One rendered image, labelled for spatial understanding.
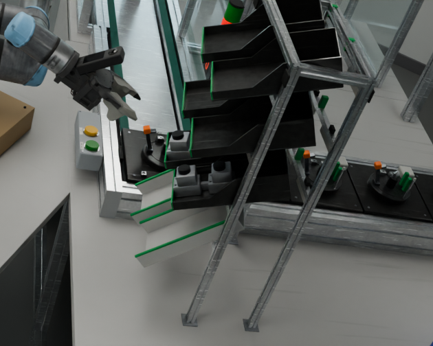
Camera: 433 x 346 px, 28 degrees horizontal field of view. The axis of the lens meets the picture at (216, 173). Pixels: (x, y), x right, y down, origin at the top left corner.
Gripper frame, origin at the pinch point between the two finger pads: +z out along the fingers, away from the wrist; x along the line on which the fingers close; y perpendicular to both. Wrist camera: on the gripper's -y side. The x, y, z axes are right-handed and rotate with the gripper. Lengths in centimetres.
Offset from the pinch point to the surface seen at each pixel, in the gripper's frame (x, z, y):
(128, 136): -33.6, 16.4, 29.7
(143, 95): -66, 22, 33
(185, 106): 2.0, 8.0, -8.7
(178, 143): 4.0, 13.1, -0.3
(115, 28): -99, 8, 36
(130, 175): -15.4, 18.6, 28.7
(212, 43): -1.7, 2.5, -24.4
